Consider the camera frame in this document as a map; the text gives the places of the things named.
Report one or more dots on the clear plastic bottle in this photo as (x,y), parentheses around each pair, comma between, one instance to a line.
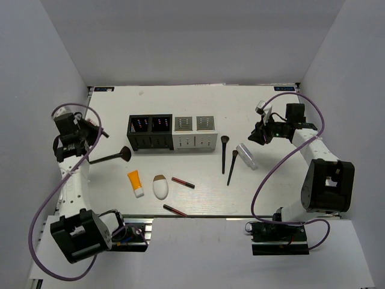
(246,156)

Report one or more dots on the white oval bottle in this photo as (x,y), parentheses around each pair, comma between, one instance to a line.
(160,187)

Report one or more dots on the left blue table label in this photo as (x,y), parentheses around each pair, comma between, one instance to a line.
(104,89)

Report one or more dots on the white slotted organizer box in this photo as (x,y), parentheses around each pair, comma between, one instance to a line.
(194,132)

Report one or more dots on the large powder brush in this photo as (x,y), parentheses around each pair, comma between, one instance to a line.
(125,154)

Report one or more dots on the orange cream tube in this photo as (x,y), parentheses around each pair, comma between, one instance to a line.
(136,183)

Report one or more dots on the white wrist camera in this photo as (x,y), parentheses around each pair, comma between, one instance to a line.
(61,111)
(264,110)

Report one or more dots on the black slotted organizer box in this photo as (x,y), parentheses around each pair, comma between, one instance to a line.
(150,131)

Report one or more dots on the red lip gloss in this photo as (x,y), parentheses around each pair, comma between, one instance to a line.
(174,211)
(184,183)

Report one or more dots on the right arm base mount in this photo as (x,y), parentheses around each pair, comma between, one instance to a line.
(277,240)

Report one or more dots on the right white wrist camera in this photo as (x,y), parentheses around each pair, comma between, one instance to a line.
(264,110)

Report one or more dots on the right blue table label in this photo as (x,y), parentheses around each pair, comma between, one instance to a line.
(284,88)

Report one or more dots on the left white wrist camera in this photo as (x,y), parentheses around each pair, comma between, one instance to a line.
(61,111)

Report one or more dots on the black makeup brush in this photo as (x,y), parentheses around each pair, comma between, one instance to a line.
(224,141)
(234,156)

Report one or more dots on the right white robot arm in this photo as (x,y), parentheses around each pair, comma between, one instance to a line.
(328,184)

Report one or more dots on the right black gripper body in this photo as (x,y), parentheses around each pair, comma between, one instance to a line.
(271,130)

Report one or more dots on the blue table label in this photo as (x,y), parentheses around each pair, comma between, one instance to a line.
(104,89)
(284,88)

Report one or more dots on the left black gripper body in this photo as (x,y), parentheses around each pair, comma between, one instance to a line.
(88,132)

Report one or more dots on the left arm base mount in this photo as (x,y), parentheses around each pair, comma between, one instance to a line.
(135,237)

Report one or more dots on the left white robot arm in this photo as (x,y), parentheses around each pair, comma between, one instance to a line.
(80,232)

